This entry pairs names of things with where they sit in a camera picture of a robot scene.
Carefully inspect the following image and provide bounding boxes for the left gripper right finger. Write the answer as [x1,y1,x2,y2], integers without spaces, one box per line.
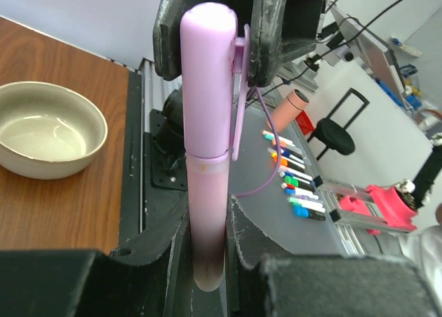
[226,196,441,316]

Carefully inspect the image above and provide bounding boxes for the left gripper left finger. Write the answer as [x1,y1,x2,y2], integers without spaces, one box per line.
[1,208,192,316]

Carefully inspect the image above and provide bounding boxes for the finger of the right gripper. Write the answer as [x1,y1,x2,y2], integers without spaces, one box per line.
[153,0,186,81]
[248,0,326,87]

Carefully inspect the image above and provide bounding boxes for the pink highlighter cap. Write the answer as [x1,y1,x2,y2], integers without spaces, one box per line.
[180,2,250,160]

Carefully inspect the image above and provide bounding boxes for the pink highlighter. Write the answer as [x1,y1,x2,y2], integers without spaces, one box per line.
[186,153,229,292]

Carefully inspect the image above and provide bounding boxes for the pink tumbler bottle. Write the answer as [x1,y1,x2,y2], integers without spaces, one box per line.
[271,89,309,133]

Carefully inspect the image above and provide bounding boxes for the black round stool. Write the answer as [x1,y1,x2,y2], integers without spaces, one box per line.
[307,88,369,161]

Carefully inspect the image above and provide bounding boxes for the pink clamp fixture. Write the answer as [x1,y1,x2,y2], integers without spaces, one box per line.
[319,177,432,236]

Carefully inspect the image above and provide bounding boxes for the row of coloured markers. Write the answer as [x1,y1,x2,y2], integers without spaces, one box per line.
[261,130,326,221]

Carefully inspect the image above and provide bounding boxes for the beige bowl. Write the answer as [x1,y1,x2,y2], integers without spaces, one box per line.
[1,81,108,180]

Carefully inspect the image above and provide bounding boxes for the black mounting base plate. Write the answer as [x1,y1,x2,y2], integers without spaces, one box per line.
[119,72,188,244]

